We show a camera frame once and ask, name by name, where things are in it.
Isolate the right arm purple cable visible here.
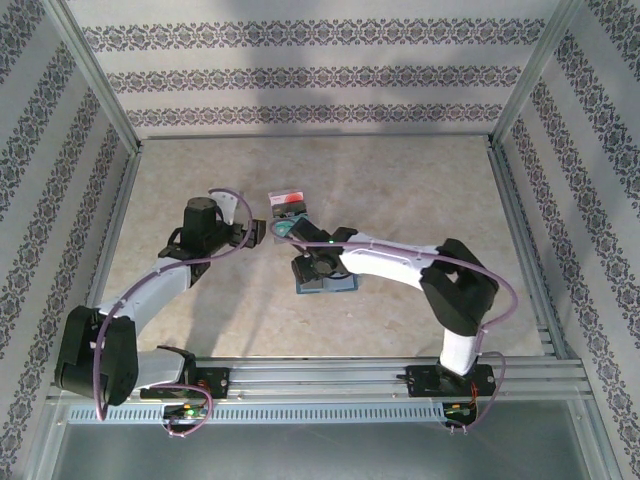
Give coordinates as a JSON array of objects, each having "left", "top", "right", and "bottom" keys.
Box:
[{"left": 269, "top": 219, "right": 520, "bottom": 436}]

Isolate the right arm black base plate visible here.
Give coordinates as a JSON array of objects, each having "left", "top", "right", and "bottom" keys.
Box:
[{"left": 405, "top": 364, "right": 497, "bottom": 399}]

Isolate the aluminium mounting rail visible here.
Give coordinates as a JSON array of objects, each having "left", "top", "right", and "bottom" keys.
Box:
[{"left": 47, "top": 357, "right": 586, "bottom": 401}]

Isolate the grey metal sheet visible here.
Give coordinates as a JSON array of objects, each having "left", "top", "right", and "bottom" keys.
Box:
[{"left": 29, "top": 399, "right": 621, "bottom": 480}]

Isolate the aluminium back rail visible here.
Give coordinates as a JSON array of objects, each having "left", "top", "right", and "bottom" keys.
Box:
[{"left": 134, "top": 130, "right": 496, "bottom": 142}]

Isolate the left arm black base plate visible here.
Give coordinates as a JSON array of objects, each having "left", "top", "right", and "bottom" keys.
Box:
[{"left": 139, "top": 367, "right": 231, "bottom": 400}]

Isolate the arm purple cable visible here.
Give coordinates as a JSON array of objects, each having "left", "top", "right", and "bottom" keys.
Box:
[
  {"left": 269, "top": 219, "right": 520, "bottom": 436},
  {"left": 92, "top": 186, "right": 254, "bottom": 440}
]

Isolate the teal card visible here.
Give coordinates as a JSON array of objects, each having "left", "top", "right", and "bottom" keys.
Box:
[{"left": 273, "top": 217, "right": 307, "bottom": 246}]

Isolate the slotted grey cable duct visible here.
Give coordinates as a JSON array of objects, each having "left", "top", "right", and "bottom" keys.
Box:
[{"left": 67, "top": 403, "right": 449, "bottom": 425}]

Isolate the blue card holder wallet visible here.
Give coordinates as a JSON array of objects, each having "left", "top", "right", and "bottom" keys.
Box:
[{"left": 294, "top": 269, "right": 361, "bottom": 297}]

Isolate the aluminium frame post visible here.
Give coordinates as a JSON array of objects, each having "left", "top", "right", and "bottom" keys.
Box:
[
  {"left": 42, "top": 0, "right": 144, "bottom": 156},
  {"left": 489, "top": 0, "right": 586, "bottom": 149}
]

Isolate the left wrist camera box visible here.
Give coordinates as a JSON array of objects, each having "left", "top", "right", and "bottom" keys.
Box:
[{"left": 207, "top": 187, "right": 241, "bottom": 227}]

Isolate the black card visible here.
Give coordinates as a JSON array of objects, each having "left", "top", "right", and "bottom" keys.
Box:
[{"left": 272, "top": 202, "right": 307, "bottom": 220}]

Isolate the aluminium side rail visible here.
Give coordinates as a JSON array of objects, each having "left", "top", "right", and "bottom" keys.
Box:
[
  {"left": 67, "top": 144, "right": 144, "bottom": 364},
  {"left": 487, "top": 139, "right": 584, "bottom": 361}
]

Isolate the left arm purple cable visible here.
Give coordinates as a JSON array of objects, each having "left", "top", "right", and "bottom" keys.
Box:
[{"left": 92, "top": 186, "right": 254, "bottom": 440}]

